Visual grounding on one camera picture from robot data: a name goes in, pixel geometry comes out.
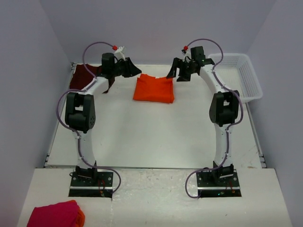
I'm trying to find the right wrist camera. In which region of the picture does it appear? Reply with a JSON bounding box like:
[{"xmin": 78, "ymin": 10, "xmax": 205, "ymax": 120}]
[{"xmin": 182, "ymin": 49, "xmax": 191, "ymax": 62}]

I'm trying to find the orange t-shirt in pile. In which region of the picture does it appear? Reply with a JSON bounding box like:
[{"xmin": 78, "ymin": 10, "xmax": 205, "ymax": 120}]
[{"xmin": 75, "ymin": 208, "xmax": 85, "ymax": 227}]

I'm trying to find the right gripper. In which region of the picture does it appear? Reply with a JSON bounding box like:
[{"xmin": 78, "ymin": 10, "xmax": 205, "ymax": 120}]
[{"xmin": 167, "ymin": 58, "xmax": 196, "ymax": 83}]

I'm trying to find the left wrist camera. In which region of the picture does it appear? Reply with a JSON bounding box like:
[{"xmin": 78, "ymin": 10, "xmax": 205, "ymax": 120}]
[{"xmin": 114, "ymin": 46, "xmax": 125, "ymax": 61}]

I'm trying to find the magenta t-shirt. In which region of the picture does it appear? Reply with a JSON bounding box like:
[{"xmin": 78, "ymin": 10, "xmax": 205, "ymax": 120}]
[{"xmin": 27, "ymin": 201, "xmax": 79, "ymax": 227}]

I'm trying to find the orange t-shirt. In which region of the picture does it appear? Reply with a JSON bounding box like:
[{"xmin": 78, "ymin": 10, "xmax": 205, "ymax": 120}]
[
  {"xmin": 75, "ymin": 208, "xmax": 85, "ymax": 227},
  {"xmin": 133, "ymin": 73, "xmax": 175, "ymax": 104}
]

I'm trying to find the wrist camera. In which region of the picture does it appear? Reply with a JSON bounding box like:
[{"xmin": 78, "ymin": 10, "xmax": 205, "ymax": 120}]
[
  {"xmin": 114, "ymin": 46, "xmax": 125, "ymax": 61},
  {"xmin": 182, "ymin": 49, "xmax": 191, "ymax": 62}
]

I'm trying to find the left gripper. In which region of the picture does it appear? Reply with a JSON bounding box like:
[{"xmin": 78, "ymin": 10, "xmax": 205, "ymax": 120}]
[{"xmin": 111, "ymin": 58, "xmax": 141, "ymax": 79}]

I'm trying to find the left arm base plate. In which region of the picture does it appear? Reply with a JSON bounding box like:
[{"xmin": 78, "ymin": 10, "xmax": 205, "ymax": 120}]
[{"xmin": 68, "ymin": 171, "xmax": 113, "ymax": 198}]

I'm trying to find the folded dark red t-shirt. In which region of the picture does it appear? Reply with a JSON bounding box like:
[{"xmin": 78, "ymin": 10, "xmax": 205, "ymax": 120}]
[{"xmin": 69, "ymin": 64, "xmax": 102, "ymax": 90}]

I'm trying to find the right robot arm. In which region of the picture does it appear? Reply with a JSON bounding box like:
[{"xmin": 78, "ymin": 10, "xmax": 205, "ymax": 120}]
[{"xmin": 166, "ymin": 46, "xmax": 239, "ymax": 186}]

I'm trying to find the white plastic basket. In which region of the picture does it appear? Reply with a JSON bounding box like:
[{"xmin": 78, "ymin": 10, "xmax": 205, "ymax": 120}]
[{"xmin": 208, "ymin": 53, "xmax": 263, "ymax": 103}]

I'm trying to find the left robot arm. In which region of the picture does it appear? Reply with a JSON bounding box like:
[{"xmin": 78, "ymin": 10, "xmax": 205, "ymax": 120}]
[{"xmin": 65, "ymin": 52, "xmax": 142, "ymax": 186}]

